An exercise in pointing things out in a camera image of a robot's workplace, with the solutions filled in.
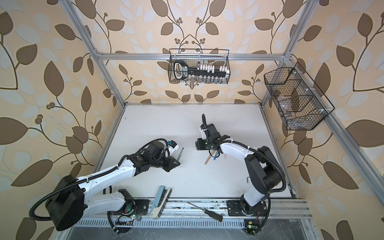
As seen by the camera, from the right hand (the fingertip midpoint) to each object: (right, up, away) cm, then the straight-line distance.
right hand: (197, 145), depth 90 cm
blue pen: (+12, -7, +4) cm, 14 cm away
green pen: (-9, -3, -9) cm, 13 cm away
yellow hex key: (+29, -18, -6) cm, 34 cm away
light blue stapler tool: (-18, -24, -14) cm, 33 cm away
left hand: (-9, -7, -10) cm, 15 cm away
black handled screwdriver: (+7, -30, -18) cm, 36 cm away
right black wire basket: (+52, +24, -16) cm, 59 cm away
